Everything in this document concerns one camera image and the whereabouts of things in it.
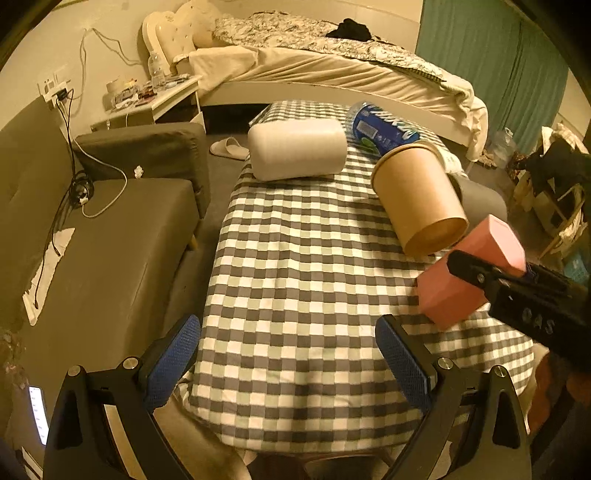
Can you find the dark grey sofa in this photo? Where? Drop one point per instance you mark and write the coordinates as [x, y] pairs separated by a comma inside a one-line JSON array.
[[134, 196]]

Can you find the large water jug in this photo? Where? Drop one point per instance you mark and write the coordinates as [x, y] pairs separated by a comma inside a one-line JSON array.
[[502, 147]]

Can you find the brown paper cup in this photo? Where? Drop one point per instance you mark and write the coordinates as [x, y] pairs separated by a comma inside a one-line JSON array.
[[419, 199]]

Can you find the white nightstand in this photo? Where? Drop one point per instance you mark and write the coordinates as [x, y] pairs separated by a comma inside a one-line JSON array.
[[179, 103]]

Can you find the white paper on sofa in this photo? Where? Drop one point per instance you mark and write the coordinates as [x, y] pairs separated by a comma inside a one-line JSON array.
[[35, 295]]

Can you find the checkered tablecloth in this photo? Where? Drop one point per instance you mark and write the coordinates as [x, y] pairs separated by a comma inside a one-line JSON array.
[[287, 361]]

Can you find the grey plastic cup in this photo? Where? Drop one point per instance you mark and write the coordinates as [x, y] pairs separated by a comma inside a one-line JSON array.
[[477, 200]]

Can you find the black clothing on bed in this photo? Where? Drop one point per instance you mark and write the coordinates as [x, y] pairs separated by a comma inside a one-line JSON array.
[[349, 29]]

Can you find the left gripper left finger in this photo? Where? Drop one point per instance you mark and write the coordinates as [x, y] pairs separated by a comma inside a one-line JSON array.
[[81, 444]]

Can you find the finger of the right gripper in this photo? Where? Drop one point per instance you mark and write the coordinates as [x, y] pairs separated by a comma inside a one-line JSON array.
[[479, 273]]

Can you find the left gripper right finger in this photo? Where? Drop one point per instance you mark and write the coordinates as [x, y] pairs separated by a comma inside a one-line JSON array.
[[494, 442]]

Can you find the wall power socket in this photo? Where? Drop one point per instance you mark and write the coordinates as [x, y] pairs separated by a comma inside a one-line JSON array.
[[50, 85]]

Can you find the wooden chair with clothes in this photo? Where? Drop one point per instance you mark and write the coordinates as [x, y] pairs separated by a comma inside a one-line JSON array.
[[546, 186]]

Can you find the clear bottle on nightstand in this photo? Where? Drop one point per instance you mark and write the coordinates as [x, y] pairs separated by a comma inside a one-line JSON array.
[[157, 76]]

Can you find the slipper left of table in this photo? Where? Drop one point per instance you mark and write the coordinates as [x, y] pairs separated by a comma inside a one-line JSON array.
[[229, 148]]

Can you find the pink hexagonal cup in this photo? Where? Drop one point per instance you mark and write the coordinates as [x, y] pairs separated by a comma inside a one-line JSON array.
[[449, 291]]

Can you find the white printed paper cup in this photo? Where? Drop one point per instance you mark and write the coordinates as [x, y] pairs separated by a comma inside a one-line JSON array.
[[449, 160]]

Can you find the green curtain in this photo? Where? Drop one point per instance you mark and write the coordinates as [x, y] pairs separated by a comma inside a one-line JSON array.
[[512, 65]]

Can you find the patterned quilt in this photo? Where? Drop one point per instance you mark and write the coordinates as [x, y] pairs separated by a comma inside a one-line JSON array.
[[275, 29]]

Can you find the white bed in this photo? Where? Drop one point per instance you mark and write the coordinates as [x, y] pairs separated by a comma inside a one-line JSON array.
[[234, 74]]

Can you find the white plastic cup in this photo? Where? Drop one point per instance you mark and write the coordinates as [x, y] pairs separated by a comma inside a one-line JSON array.
[[288, 149]]

